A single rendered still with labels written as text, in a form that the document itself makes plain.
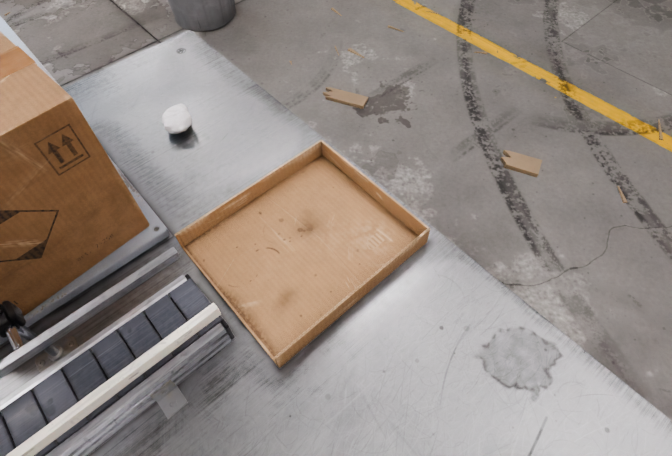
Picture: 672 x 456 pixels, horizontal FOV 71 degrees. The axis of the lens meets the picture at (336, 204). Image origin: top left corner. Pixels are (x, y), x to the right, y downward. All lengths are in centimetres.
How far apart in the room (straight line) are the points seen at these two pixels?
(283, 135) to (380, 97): 138
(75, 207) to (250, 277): 26
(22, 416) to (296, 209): 46
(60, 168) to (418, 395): 54
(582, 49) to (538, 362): 223
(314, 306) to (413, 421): 20
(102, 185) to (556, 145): 186
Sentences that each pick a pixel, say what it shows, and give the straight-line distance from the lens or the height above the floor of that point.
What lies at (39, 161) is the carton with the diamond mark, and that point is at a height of 107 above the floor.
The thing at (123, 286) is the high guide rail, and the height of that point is 96.
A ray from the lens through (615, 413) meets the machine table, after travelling 75.
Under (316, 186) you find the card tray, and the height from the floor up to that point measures 83.
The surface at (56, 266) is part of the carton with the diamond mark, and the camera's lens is 78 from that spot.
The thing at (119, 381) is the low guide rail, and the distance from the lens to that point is 64.
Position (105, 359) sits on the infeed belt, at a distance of 70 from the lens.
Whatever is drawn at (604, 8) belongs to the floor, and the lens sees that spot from 317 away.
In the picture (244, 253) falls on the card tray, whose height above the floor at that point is 83.
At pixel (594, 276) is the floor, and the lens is 187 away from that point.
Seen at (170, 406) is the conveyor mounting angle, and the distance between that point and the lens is 70.
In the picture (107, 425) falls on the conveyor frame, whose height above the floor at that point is 86.
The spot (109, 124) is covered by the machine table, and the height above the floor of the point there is 83.
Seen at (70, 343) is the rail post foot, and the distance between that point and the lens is 79.
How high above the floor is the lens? 148
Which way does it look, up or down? 54 degrees down
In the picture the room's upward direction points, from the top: 2 degrees counter-clockwise
